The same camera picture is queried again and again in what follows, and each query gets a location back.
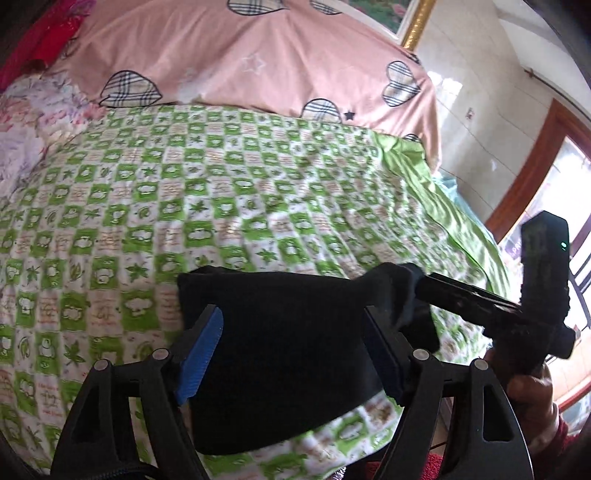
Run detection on black pants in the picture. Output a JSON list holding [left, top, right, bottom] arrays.
[[177, 263, 440, 455]]

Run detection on person's right hand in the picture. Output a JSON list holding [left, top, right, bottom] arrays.
[[505, 363, 560, 456]]

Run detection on red fuzzy sweater sleeve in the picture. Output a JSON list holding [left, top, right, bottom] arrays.
[[365, 399, 578, 479]]

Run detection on green white patterned bedsheet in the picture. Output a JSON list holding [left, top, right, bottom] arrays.
[[1, 106, 509, 472]]

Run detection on floral lilac blanket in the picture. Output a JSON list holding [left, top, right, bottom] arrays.
[[1, 73, 106, 197]]

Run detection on gold framed picture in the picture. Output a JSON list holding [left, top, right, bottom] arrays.
[[348, 0, 436, 51]]

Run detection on pink quilt with plaid hearts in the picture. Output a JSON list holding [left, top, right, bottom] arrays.
[[55, 1, 441, 169]]

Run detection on red pillow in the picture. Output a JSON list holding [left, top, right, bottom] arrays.
[[1, 1, 96, 92]]

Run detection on wooden window frame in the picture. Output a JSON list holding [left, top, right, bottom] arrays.
[[485, 99, 590, 243]]

